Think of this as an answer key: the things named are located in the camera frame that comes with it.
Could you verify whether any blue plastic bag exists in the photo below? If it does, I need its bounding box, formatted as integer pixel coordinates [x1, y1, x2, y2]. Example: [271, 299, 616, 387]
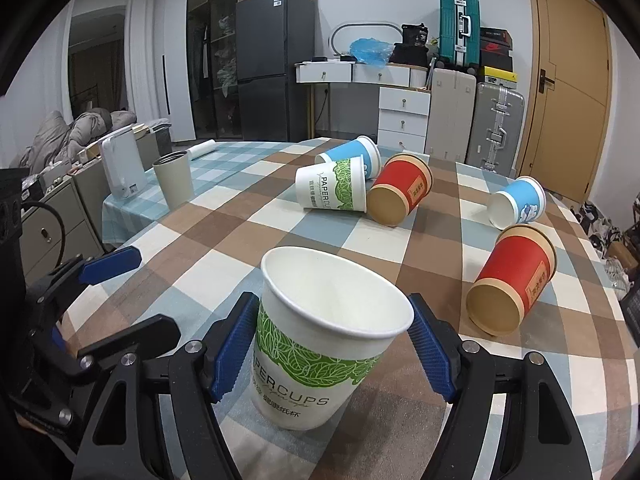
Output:
[348, 37, 394, 66]

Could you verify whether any beige suitcase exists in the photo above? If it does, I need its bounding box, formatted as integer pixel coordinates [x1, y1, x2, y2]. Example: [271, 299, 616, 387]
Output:
[426, 67, 477, 163]

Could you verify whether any checked tablecloth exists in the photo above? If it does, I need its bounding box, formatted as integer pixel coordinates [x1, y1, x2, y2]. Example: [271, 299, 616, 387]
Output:
[102, 137, 640, 480]

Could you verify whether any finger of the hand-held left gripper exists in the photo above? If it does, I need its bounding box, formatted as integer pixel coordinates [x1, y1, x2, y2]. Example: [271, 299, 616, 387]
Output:
[27, 246, 142, 323]
[30, 314, 182, 382]

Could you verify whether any grey drawer cabinet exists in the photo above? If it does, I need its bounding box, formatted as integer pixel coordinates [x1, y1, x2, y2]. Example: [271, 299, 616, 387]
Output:
[20, 177, 108, 286]

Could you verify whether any teal suitcase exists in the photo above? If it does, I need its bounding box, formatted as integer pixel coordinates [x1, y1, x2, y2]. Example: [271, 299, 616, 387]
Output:
[439, 0, 482, 68]

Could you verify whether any oval mirror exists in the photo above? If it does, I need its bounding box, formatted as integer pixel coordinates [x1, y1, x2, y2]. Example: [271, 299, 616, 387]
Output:
[330, 22, 403, 58]

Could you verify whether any red paper cup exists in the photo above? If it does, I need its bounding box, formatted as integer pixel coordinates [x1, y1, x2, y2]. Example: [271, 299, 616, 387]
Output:
[466, 225, 557, 337]
[368, 154, 434, 227]

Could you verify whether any blue paper cup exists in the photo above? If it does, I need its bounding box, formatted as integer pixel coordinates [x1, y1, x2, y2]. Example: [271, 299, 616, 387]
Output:
[315, 136, 382, 181]
[487, 176, 547, 231]

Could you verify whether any glass door wardrobe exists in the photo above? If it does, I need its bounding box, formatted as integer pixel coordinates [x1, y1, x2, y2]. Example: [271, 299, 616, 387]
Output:
[187, 0, 241, 141]

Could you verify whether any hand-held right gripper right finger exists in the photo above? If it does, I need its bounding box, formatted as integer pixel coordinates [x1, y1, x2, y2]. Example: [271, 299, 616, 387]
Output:
[407, 292, 596, 480]

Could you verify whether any black cable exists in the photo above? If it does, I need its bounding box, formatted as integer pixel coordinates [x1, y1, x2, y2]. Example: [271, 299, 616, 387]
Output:
[22, 202, 67, 266]

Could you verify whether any black and red shoe box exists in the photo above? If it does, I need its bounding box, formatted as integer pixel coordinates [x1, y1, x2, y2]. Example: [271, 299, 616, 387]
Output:
[480, 27, 515, 68]

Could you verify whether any white dresser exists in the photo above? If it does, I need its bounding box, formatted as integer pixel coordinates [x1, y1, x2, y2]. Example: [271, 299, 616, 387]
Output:
[295, 60, 432, 153]

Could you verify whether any dark grey refrigerator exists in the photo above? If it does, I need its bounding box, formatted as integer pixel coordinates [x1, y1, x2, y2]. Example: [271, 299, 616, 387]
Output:
[236, 0, 317, 143]

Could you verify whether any black bag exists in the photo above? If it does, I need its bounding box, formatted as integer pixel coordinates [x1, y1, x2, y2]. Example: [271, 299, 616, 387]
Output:
[389, 24, 431, 67]

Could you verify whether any wooden door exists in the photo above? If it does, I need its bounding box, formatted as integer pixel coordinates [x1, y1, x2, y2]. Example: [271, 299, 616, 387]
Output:
[515, 0, 613, 203]

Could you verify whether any silver suitcase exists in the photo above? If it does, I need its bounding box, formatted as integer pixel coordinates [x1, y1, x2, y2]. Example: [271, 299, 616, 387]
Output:
[465, 82, 525, 176]

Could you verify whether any beige insulated tumbler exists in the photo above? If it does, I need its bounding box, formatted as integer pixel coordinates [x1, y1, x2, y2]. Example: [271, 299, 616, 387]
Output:
[152, 151, 195, 209]

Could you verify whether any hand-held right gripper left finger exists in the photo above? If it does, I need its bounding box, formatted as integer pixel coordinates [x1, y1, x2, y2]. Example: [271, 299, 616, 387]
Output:
[75, 292, 261, 480]

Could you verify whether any white curtain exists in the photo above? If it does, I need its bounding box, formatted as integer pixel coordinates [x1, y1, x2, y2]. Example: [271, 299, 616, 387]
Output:
[125, 0, 171, 126]

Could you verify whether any white green-leaf paper cup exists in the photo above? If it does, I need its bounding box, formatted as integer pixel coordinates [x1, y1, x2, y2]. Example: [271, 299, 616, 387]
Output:
[295, 156, 368, 213]
[252, 246, 415, 431]

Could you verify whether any yellow and black shoe box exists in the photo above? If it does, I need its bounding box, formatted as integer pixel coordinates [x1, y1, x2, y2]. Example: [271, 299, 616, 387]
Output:
[479, 66, 519, 85]

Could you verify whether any grey blanket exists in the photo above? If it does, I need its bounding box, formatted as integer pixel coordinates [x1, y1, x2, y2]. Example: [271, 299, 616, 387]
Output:
[20, 107, 138, 171]

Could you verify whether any white tabletop appliance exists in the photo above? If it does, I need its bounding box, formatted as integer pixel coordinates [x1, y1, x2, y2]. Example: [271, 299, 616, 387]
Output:
[101, 127, 149, 197]

